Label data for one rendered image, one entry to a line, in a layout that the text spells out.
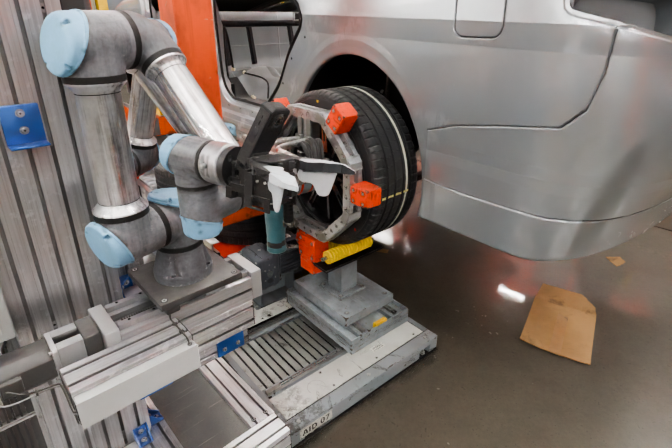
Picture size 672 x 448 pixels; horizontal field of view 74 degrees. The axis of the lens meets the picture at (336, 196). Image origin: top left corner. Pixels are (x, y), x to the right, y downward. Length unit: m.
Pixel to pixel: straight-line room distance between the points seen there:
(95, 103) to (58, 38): 0.13
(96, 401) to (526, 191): 1.22
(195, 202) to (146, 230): 0.27
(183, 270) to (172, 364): 0.22
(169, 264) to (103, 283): 0.22
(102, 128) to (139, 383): 0.56
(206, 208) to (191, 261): 0.37
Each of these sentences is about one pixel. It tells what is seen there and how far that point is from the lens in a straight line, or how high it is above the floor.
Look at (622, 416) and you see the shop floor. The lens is 2.24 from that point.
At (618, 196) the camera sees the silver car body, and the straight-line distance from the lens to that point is 1.46.
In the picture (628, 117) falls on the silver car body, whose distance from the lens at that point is 1.37.
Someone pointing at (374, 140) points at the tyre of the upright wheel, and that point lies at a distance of 1.63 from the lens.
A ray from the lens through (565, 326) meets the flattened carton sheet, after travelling 2.59.
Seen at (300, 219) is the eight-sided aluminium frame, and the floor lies 0.62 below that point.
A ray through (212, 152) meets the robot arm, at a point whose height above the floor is 1.24.
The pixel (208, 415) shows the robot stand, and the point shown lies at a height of 0.21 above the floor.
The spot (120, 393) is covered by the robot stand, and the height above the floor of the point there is 0.70.
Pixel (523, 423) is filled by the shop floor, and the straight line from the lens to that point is 2.05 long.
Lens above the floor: 1.45
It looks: 22 degrees down
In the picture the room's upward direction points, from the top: straight up
